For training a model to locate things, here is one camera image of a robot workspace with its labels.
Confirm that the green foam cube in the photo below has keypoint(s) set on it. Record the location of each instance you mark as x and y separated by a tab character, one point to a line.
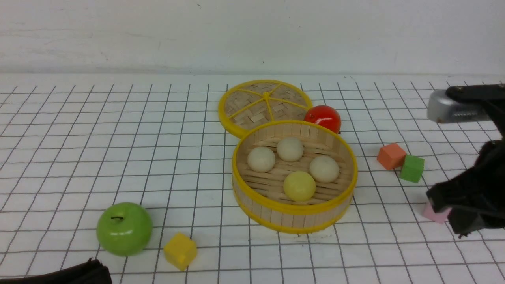
412	168

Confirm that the bamboo steamer lid yellow rim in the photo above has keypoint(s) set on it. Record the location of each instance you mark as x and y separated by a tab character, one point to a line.
251	104

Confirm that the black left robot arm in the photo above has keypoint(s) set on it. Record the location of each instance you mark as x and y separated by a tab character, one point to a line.
90	272

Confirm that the yellow foam cube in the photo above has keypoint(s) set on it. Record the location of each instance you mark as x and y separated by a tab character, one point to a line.
180	251

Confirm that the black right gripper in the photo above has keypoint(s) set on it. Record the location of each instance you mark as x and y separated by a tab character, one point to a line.
476	196

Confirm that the beige bun front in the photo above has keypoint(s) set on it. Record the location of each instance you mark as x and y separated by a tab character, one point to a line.
324	169

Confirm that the cream white bun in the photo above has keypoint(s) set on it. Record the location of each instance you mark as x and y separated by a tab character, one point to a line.
261	159

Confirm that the bamboo steamer tray yellow rim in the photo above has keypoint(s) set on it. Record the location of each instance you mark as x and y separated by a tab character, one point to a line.
261	195

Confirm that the pale yellow bun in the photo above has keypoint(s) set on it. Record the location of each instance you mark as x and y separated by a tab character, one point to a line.
299	186

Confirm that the red plastic tomato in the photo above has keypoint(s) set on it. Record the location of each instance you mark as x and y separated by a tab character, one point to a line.
324	116

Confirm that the orange foam cube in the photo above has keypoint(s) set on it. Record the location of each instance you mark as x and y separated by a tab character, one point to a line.
391	156

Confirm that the green plastic apple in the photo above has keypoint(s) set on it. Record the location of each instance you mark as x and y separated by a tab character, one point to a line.
124	229

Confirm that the beige bun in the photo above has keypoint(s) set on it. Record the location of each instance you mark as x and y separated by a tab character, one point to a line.
324	169
290	149

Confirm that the pink foam cube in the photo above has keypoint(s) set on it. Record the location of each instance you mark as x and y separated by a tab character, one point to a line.
440	217

